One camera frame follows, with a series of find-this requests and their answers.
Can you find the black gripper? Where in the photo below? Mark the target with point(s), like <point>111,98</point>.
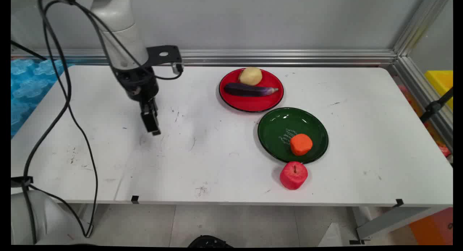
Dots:
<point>139,83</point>

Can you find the purple eggplant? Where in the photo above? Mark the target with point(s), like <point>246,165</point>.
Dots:
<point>249,89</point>

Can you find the black tape marker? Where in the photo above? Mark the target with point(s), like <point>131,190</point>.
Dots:
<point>135,199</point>

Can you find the red round plate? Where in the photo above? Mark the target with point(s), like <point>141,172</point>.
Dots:
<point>251,99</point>

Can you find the yellow potato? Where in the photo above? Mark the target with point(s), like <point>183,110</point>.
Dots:
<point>250,75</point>

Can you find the green round plate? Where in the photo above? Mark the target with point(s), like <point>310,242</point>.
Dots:
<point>278,130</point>

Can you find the blue bubble foam mat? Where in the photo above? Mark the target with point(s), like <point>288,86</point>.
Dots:
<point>29,88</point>

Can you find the black round floor object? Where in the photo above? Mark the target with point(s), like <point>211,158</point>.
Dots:
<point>209,241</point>

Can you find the orange toy fruit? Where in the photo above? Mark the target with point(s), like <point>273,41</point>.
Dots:
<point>301,144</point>

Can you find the red toy apple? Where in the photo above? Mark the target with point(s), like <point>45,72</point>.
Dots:
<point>293,175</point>

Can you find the grey table leg bar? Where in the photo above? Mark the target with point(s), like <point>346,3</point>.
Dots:
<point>390,220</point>

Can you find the black clamp stand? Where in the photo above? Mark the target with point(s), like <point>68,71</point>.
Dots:
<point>434,107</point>

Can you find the yellow plastic box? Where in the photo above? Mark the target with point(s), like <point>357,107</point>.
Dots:
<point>442,81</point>

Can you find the small red object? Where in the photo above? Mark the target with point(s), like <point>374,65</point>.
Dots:
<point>443,149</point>

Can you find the orange box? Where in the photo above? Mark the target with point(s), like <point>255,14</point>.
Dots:
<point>434,225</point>

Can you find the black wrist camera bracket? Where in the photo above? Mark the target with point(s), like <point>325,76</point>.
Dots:
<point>163,55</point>

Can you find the aluminium frame long rail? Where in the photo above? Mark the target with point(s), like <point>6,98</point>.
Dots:
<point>271,57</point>

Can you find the aluminium frame short rail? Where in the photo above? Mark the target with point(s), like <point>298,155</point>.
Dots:
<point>423,92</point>

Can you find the aluminium frame upright post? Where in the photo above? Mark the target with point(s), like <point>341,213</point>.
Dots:
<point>419,23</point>

